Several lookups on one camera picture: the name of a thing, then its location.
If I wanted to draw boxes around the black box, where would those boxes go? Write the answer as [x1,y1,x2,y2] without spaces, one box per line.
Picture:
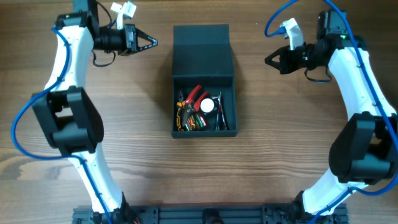
[171,24,238,138]

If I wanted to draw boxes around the silver socket wrench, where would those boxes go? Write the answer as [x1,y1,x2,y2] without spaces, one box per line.
[212,93,228,130]

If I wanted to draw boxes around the orange black pliers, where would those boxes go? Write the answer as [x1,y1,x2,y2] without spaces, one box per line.
[176,90,196,131]

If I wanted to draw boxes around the round white black tape measure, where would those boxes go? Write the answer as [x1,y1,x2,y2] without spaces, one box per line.
[200,98,215,116]

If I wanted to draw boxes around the red handled snips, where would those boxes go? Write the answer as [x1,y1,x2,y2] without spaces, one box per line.
[181,85,210,128]

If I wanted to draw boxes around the clear case of screwdrivers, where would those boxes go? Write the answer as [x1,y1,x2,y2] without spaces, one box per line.
[185,114,207,131]

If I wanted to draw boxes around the black red screwdriver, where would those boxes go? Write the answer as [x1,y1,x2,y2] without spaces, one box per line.
[215,105,222,131]

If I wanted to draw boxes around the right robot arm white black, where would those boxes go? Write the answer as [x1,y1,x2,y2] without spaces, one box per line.
[264,9,397,223]

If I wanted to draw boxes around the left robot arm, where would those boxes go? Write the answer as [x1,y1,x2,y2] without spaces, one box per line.
[32,1,157,223]

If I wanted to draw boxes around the blue left cable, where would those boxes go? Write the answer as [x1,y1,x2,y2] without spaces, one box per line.
[11,18,118,224]

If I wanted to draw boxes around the blue cable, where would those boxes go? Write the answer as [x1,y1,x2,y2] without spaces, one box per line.
[264,0,398,224]
[11,18,118,224]

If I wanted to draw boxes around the blue right cable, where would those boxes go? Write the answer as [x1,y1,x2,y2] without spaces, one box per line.
[264,0,398,224]

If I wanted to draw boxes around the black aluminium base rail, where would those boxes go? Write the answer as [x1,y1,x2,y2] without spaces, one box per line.
[72,202,348,224]

